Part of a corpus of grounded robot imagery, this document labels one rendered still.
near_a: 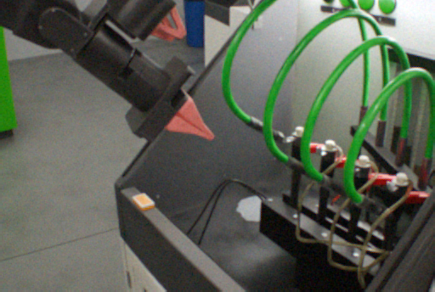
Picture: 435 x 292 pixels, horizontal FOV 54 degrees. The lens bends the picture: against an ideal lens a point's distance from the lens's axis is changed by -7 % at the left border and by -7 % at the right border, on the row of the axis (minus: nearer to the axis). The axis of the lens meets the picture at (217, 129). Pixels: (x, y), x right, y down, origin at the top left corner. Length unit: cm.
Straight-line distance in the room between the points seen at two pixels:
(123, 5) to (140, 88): 10
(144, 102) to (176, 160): 61
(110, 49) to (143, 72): 5
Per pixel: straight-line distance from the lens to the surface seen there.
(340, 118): 120
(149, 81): 53
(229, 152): 122
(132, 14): 50
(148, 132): 54
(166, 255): 95
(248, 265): 103
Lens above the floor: 148
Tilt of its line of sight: 22 degrees down
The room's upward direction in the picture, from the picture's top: straight up
